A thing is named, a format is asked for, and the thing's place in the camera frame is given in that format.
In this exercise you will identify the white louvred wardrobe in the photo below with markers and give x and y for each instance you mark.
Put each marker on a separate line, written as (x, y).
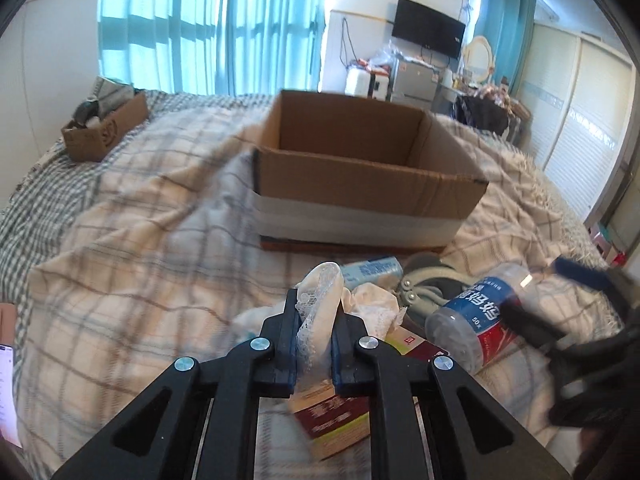
(580, 93)

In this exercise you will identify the smartphone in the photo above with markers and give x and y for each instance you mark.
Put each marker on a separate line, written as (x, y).
(8, 416)

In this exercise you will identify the white lace cloth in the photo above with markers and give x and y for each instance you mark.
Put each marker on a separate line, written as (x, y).
(318, 298)

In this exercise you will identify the white suitcase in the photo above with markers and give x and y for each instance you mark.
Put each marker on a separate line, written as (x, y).
(366, 84)

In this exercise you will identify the large open cardboard box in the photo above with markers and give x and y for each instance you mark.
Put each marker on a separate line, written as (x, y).
(335, 173)

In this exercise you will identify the blue tissue pack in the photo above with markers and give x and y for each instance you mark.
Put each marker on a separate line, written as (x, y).
(382, 272)

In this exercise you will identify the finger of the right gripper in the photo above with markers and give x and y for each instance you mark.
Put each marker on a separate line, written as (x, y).
(536, 330)
(614, 282)

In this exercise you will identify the teal window curtain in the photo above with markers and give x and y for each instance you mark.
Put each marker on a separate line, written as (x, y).
(212, 47)

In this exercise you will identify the red white medicine box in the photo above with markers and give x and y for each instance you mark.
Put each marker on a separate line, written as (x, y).
(333, 423)

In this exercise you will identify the green checked bed sheet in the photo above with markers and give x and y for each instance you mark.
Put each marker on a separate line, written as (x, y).
(50, 197)

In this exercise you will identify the small cardboard box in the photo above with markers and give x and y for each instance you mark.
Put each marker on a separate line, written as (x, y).
(101, 121)

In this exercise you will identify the clear plastic water bottle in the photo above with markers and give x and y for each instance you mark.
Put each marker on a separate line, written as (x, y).
(469, 327)

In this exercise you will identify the beige plaid blanket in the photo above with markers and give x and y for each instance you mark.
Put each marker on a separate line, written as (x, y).
(163, 255)

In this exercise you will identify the black wall television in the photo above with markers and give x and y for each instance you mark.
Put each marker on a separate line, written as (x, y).
(428, 28)

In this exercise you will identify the green folding hanger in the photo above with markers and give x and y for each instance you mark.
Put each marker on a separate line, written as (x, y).
(428, 284)

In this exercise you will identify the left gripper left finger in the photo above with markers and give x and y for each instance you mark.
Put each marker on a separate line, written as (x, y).
(197, 420)

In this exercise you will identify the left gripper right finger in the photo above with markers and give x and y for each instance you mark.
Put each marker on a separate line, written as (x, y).
(431, 419)

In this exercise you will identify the chair with black jacket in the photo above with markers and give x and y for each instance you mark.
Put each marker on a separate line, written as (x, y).
(491, 112)

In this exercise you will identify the teal side curtain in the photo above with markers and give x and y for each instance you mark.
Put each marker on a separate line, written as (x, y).
(507, 25)

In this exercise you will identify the white oval mirror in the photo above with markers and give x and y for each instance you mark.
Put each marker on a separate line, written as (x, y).
(478, 60)

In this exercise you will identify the silver mini fridge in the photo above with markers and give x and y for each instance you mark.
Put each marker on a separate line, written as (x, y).
(413, 84)

